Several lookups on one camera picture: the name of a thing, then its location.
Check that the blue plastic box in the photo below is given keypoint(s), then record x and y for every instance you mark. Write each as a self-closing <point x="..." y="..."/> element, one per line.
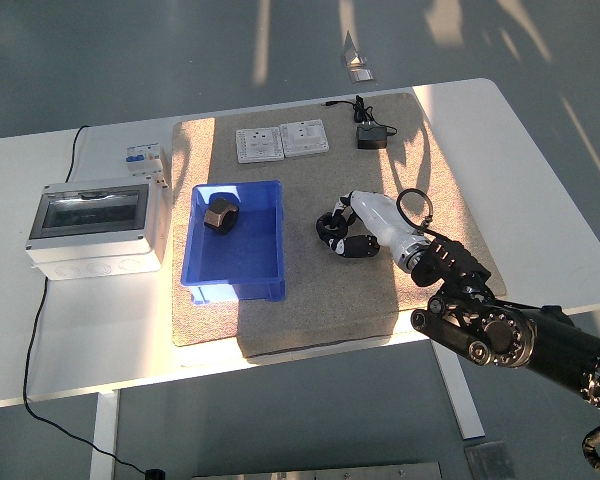
<point x="250" y="255"/>

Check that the square grey floor plate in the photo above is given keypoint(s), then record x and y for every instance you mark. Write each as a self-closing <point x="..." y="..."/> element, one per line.
<point x="490" y="462"/>

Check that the black hexagonal nut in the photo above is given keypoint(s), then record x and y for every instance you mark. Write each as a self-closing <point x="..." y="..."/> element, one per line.
<point x="215" y="216"/>
<point x="322" y="226"/>

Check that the white circuit breaker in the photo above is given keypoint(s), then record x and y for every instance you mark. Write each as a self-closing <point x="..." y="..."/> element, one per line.
<point x="145" y="160"/>

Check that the white wall socket panel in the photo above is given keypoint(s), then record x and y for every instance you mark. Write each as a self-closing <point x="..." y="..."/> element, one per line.
<point x="259" y="146"/>
<point x="304" y="138"/>

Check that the silver floor outlet with lid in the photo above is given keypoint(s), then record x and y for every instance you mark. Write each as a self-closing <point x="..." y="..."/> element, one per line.
<point x="352" y="57"/>

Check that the white distribution box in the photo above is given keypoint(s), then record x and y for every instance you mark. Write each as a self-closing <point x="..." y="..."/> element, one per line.
<point x="95" y="240"/>

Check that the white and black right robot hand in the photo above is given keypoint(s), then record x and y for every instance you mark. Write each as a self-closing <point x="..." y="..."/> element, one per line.
<point x="380" y="217"/>

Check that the silver floor outlet plate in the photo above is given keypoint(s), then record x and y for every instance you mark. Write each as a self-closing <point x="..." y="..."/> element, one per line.
<point x="361" y="76"/>

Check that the white table leg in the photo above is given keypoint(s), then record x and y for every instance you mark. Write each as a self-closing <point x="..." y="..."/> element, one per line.
<point x="104" y="435"/>
<point x="455" y="395"/>

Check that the grey-brown mat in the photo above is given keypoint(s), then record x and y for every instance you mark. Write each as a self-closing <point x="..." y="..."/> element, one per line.
<point x="330" y="300"/>

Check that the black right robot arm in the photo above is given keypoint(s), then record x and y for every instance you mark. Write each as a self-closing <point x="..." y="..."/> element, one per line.
<point x="555" y="345"/>

